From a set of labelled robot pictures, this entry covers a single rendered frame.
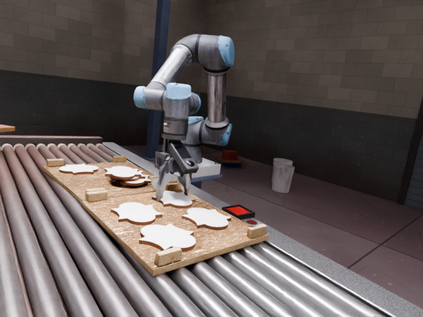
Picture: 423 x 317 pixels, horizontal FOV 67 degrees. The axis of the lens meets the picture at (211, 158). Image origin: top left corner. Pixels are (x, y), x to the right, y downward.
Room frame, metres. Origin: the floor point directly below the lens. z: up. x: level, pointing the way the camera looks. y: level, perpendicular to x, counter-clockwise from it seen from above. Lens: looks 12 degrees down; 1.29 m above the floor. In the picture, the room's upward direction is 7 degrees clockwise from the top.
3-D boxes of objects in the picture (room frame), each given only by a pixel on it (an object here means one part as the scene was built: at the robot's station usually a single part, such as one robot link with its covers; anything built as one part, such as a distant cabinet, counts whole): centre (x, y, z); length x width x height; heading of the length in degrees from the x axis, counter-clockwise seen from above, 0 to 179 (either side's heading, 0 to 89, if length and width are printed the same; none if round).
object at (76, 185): (1.15, 0.37, 0.93); 0.41 x 0.35 x 0.02; 43
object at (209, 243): (0.84, 0.09, 0.93); 0.41 x 0.35 x 0.02; 41
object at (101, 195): (0.89, 0.32, 0.95); 0.06 x 0.02 x 0.03; 131
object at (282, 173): (4.55, -1.05, 0.19); 0.30 x 0.30 x 0.37
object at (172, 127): (0.99, 0.12, 1.16); 0.08 x 0.08 x 0.05
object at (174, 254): (0.60, 0.06, 0.95); 0.06 x 0.02 x 0.03; 131
